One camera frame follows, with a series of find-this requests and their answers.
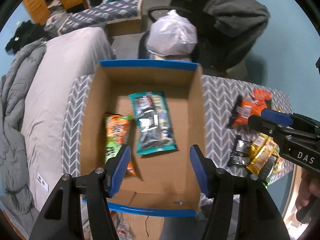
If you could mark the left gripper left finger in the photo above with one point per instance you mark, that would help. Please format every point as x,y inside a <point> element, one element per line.
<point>60,217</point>

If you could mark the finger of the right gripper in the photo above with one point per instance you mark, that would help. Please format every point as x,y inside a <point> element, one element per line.
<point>276,131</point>
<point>277,117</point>

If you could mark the yellow snack bag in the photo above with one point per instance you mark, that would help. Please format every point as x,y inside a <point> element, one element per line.
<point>262,147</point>

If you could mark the orange black octopus snack bag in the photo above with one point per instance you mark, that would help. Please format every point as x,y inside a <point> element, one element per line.
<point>245,107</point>

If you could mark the small black snack packet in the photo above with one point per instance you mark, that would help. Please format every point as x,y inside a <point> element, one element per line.
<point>239,155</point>

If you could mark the orange green long snack bag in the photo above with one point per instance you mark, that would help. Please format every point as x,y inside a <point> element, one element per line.
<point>117,139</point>

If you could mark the teal cartoon snack bag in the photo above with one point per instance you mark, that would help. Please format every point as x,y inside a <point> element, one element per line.
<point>152,117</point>

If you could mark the green peanut snack bag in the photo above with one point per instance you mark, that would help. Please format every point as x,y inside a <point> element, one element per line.
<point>276,162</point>

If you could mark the person right hand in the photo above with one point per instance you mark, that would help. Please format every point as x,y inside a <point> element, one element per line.
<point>309,185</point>

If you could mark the grey comforter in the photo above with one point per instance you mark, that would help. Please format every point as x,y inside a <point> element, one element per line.
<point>15,194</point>

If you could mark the black office chair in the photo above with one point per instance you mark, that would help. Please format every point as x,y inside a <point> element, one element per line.
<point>201,53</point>

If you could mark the blue cardboard box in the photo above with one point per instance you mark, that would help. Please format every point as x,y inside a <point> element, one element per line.
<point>165,98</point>

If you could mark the dark grey fleece blanket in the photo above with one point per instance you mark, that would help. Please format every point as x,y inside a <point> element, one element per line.
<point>235,26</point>

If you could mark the bed with grey sheet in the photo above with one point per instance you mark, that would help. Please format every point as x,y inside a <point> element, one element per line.
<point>67,57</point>

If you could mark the white plastic bag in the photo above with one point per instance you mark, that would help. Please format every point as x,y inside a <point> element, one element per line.
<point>172,35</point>

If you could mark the black clothes pile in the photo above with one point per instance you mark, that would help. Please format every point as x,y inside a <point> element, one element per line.
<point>26,33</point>

